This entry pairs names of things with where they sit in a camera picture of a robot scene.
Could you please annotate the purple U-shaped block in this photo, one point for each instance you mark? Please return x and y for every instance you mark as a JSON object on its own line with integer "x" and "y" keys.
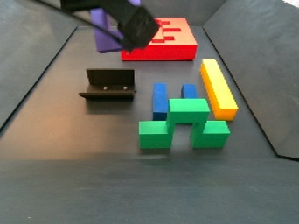
{"x": 115, "y": 18}

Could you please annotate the black angle fixture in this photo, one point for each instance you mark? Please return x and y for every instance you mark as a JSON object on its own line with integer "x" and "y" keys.
{"x": 109, "y": 84}

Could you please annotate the red slotted board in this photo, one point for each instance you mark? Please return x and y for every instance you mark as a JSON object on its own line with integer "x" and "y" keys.
{"x": 172, "y": 43}

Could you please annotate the blue U-shaped block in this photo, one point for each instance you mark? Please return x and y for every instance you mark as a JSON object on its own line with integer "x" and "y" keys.
{"x": 160, "y": 99}

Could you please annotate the green stepped arch block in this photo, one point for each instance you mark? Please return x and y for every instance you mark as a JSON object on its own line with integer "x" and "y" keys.
{"x": 208, "y": 134}

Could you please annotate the yellow long block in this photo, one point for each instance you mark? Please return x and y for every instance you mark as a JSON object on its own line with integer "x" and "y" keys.
{"x": 221, "y": 100}

